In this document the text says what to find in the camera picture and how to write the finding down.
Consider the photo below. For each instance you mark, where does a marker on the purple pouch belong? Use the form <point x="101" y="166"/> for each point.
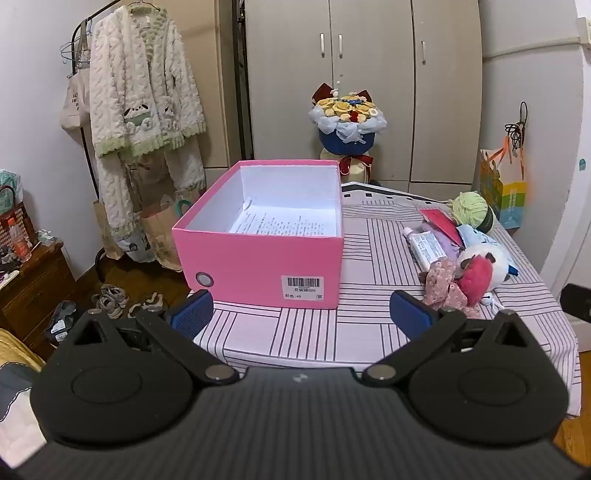
<point x="450" y="247"/>

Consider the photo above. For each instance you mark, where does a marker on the white cream tube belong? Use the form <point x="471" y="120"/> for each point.
<point x="427" y="247"/>

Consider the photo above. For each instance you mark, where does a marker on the black plastic bag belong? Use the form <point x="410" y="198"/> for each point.
<point x="60" y="314"/>

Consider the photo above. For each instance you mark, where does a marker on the beige wardrobe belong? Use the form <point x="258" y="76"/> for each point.
<point x="369" y="92"/>

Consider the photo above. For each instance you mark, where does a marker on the printed paper sheet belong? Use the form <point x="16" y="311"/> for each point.
<point x="277" y="226"/>

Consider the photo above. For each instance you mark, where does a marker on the checked basket bag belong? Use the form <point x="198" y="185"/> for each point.
<point x="7" y="230"/>

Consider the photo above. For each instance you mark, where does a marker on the yellow blanket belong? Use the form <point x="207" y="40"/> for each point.
<point x="14" y="350"/>

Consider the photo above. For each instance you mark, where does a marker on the colourful gift bag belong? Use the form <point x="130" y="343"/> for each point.
<point x="503" y="198"/>

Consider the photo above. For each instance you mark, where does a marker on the brown paper bag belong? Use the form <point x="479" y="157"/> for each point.
<point x="159" y="240"/>
<point x="104" y="230"/>

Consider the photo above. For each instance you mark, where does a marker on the pale green crumpled cloth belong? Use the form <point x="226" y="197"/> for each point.
<point x="46" y="237"/>

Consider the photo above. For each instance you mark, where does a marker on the pink and white plush toy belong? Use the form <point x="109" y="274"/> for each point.
<point x="480" y="277"/>

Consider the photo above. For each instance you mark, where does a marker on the grey quilt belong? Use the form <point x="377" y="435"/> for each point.
<point x="11" y="401"/>

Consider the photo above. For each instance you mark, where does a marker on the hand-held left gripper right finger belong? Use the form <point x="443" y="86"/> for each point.
<point x="408" y="311"/>

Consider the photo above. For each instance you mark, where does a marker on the beige tote bag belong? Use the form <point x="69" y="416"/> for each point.
<point x="74" y="104"/>

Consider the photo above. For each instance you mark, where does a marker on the red envelope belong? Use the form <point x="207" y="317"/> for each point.
<point x="438" y="221"/>

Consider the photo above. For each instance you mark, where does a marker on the orange drink bottle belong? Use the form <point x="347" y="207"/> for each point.
<point x="19" y="242"/>

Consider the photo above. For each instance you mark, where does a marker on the striped tablecloth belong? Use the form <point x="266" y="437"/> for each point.
<point x="323" y="332"/>

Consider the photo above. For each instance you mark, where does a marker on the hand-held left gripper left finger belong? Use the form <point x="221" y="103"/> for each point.
<point x="189" y="311"/>

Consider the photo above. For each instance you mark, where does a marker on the green yarn ball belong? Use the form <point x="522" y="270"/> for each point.
<point x="471" y="207"/>

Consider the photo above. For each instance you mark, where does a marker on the pink cardboard box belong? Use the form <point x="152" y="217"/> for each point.
<point x="258" y="267"/>

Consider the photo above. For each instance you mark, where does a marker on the white fleece pajama pants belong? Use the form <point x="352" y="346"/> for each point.
<point x="115" y="194"/>

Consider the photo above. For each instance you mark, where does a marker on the grey sneaker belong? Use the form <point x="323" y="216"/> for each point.
<point x="108" y="308"/>
<point x="113" y="291"/>

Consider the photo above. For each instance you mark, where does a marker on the clear plastic bag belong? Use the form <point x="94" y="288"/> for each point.
<point x="7" y="194"/>

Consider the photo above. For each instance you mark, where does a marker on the floral scrunchie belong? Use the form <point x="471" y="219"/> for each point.
<point x="438" y="281"/>

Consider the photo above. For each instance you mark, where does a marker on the wooden nightstand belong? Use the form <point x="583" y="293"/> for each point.
<point x="37" y="290"/>

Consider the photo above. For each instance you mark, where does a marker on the teal tote bag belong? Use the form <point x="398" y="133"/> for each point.
<point x="177" y="207"/>

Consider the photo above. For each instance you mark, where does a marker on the tan wooden cabinet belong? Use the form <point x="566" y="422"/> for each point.
<point x="217" y="69"/>

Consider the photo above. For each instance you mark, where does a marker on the flower bouquet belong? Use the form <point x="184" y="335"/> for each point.
<point x="346" y="110"/>

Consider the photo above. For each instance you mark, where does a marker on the blue wet wipes pack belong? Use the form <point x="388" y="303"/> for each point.
<point x="475" y="237"/>

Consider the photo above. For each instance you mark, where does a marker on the cream knitted cardigan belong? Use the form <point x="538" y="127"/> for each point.
<point x="138" y="69"/>

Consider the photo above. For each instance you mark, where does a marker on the beige shoe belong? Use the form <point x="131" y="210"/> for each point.
<point x="138" y="310"/>
<point x="154" y="300"/>

